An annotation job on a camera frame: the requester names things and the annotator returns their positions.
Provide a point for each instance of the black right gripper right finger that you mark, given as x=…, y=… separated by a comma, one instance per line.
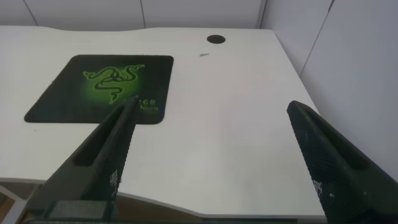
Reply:
x=335, y=174

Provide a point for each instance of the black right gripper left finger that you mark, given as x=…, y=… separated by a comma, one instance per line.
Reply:
x=102, y=161

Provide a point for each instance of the black green snake-logo mouse pad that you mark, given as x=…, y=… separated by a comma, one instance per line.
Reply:
x=62, y=99

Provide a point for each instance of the small grey scrap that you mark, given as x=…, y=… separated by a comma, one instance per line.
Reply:
x=204, y=55

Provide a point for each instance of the white table frame bar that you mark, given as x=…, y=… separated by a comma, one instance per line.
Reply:
x=15, y=208

